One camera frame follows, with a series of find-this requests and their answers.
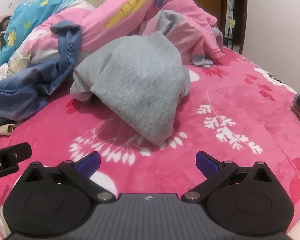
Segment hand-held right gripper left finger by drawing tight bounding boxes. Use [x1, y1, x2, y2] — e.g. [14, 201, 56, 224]
[22, 151, 117, 203]

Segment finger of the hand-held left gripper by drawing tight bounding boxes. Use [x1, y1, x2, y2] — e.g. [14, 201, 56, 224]
[0, 142, 32, 162]

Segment pink floral blanket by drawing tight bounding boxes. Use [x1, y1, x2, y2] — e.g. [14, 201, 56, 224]
[0, 46, 300, 240]

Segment grey sweatpants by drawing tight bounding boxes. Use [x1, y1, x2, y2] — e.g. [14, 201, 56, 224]
[70, 31, 192, 145]

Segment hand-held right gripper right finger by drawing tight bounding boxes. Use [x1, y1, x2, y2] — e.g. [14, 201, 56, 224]
[181, 151, 274, 203]

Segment beige cloth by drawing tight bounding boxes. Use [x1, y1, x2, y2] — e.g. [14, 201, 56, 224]
[0, 124, 18, 138]

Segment pink carrot print quilt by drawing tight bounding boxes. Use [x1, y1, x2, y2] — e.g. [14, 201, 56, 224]
[9, 0, 224, 68]

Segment teal printed quilt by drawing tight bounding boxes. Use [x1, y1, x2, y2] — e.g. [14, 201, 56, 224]
[4, 0, 95, 48]

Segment navy blue cloth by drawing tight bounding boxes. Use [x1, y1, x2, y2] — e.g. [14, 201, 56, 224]
[0, 21, 83, 120]

